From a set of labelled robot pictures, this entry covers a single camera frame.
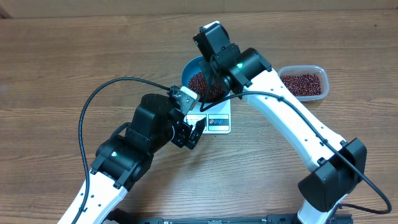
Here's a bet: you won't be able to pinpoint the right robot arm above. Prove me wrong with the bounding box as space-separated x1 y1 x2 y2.
193 21 367 223

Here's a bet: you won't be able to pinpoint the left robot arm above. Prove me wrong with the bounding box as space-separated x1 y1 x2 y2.
59 90 205 223

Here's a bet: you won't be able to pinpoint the red beans in bowl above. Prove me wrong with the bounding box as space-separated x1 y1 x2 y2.
188 72 225 103

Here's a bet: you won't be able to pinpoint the white kitchen scale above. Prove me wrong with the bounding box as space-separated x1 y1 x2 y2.
184 100 231 134

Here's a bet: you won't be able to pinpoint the teal metal bowl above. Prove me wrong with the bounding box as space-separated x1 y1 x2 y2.
181 55 233 106

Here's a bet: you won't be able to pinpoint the clear plastic container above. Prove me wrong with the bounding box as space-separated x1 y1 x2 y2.
278 65 330 101

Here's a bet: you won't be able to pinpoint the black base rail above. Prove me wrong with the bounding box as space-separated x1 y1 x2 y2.
105 208 354 224

